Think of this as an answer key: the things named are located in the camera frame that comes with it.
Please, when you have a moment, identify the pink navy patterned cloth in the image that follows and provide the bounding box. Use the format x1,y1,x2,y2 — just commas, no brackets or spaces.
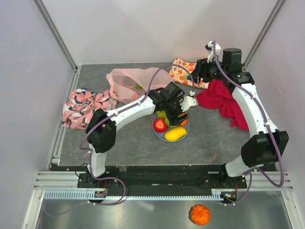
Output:
61,88,118,130

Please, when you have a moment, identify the orange fake orange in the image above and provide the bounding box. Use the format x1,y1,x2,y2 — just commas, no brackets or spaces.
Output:
178,113,188,126

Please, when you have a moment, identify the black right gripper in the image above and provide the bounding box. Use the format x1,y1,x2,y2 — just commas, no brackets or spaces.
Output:
187,56,228,84

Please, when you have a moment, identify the left aluminium frame post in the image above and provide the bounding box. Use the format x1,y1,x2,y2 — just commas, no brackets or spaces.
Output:
33,0,78,72

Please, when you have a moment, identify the green fake apple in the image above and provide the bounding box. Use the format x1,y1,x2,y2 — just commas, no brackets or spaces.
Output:
156,111,176,128

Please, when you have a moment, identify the aluminium frame post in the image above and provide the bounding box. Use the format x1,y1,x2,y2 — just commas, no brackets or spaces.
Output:
243,0,286,70
33,0,78,72

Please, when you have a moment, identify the pink translucent plastic bag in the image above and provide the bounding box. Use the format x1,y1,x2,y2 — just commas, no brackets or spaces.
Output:
106,67,173,104

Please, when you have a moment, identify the red cloth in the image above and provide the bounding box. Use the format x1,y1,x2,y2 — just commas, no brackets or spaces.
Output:
196,79,249,131

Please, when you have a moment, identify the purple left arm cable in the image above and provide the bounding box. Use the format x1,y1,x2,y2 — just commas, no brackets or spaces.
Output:
42,66,195,217

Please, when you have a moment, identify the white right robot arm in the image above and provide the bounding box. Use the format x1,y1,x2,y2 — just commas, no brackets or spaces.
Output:
192,42,289,188

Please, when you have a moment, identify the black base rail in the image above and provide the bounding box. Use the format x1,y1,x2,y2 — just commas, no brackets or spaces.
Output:
77,165,247,190

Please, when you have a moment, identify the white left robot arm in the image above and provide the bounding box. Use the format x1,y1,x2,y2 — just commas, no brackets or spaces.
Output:
85,82,197,187

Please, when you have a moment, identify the yellow floral cloth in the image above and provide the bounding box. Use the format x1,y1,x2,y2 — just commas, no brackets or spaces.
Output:
169,58,209,89

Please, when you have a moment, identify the right aluminium frame post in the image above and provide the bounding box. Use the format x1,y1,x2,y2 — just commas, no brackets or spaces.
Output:
243,0,286,70

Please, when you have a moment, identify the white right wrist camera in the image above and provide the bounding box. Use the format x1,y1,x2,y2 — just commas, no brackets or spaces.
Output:
205,41,221,63

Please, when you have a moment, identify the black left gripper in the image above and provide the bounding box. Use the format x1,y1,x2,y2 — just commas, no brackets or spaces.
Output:
165,95,190,126

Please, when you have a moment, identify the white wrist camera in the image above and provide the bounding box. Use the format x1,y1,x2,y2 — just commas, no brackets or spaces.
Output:
205,41,221,63
180,91,198,112

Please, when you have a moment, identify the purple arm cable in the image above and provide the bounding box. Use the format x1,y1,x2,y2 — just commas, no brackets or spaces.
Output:
42,66,195,217
212,40,285,207

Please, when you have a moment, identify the white slotted cable duct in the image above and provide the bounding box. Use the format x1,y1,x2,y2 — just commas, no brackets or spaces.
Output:
44,189,229,201

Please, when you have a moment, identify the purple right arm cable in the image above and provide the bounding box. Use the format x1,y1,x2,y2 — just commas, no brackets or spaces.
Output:
212,40,285,207

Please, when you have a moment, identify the orange fake pumpkin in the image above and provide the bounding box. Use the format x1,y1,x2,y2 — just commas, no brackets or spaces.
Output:
189,204,211,226

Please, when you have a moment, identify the blue plate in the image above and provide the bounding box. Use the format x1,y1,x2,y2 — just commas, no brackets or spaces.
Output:
152,116,190,142

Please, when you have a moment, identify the red fake apple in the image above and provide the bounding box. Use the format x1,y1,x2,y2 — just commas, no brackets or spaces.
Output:
153,118,168,133

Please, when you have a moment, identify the yellow fake mango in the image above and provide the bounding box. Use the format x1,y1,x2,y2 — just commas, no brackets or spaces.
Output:
164,126,187,141

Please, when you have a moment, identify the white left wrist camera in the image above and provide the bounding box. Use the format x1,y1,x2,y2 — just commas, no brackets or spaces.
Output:
180,91,198,112

